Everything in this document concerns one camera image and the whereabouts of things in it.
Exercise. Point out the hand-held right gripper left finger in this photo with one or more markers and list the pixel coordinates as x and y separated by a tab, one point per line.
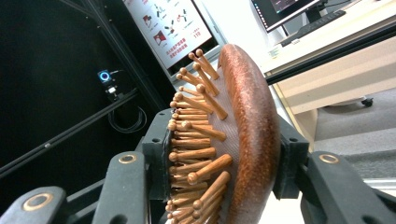
157	155

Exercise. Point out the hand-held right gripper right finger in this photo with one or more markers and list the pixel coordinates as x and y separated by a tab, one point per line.
291	152

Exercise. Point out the wooden hairbrush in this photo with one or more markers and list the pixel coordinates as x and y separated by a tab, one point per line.
252	124

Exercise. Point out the black caster wheel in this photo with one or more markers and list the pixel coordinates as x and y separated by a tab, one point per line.
367	102

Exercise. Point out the black keyboard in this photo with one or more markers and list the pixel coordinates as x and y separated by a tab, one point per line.
314	26

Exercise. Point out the screen with pictures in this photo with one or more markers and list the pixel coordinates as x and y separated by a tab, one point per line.
174	28

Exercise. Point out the computer monitor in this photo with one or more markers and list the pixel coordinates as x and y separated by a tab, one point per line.
280	9

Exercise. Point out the black curtain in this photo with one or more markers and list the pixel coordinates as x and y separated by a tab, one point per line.
31	62

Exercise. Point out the black metal frame bar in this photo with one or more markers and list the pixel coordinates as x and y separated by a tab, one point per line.
62	137
124	56

